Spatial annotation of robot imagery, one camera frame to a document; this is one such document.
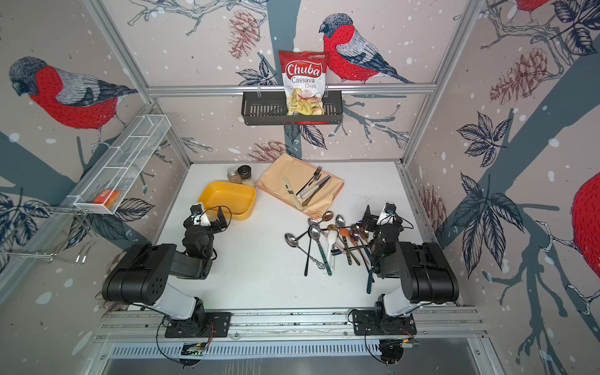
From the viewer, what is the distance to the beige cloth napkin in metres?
1.06

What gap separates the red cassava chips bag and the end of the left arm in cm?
48

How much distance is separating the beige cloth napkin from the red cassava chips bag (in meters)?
0.36

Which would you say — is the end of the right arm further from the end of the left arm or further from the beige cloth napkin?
the end of the left arm

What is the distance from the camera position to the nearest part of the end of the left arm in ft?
2.54

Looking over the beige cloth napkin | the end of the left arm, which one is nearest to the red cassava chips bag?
the beige cloth napkin

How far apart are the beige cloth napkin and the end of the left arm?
29 cm

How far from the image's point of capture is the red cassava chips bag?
2.73 feet
